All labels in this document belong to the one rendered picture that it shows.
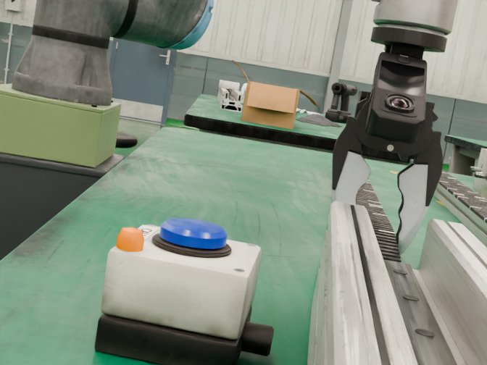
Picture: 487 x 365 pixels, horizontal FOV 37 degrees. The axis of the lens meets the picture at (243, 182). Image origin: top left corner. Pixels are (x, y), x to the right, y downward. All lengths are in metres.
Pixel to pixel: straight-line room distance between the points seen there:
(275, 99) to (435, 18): 2.05
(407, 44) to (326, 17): 10.98
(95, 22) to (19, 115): 0.18
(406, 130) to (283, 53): 10.98
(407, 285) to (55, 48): 0.77
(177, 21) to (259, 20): 10.43
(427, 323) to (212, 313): 0.11
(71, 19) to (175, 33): 0.17
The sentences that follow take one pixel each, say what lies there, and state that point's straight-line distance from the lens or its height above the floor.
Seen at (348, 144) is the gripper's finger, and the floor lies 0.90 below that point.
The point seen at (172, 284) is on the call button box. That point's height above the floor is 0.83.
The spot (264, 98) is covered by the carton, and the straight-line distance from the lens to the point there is 2.72.
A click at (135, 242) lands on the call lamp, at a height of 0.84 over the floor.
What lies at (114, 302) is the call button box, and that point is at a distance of 0.41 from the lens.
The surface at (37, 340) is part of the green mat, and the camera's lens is 0.43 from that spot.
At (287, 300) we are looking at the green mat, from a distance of 0.57.
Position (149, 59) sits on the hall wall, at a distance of 11.58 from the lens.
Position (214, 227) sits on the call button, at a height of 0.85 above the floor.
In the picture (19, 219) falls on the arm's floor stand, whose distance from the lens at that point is 1.10.
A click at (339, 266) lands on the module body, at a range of 0.34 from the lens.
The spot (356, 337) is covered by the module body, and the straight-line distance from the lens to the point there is 0.25.
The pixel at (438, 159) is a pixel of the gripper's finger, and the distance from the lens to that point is 0.70.
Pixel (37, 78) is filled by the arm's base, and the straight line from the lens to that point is 1.10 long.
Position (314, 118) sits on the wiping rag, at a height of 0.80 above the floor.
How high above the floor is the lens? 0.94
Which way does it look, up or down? 8 degrees down
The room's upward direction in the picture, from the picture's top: 10 degrees clockwise
